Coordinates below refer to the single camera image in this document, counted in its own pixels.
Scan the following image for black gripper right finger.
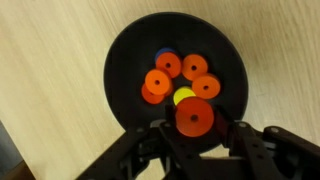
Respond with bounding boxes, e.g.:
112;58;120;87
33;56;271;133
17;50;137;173
214;106;234;147

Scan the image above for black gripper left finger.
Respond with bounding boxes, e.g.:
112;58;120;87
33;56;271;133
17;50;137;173
164;105;176;131

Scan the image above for orange disc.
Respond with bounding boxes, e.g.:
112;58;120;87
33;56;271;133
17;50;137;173
175;97;214;137

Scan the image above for black bowl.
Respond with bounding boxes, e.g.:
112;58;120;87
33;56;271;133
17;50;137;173
104;12;248;129

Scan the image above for yellow disc in bowl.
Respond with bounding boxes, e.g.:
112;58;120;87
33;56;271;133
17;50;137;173
173;86;195;105

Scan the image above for orange discs in bowl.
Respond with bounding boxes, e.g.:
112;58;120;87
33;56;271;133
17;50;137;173
141;52;221;105

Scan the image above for blue disc in bowl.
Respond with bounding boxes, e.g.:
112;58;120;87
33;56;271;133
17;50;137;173
154;47;176;62

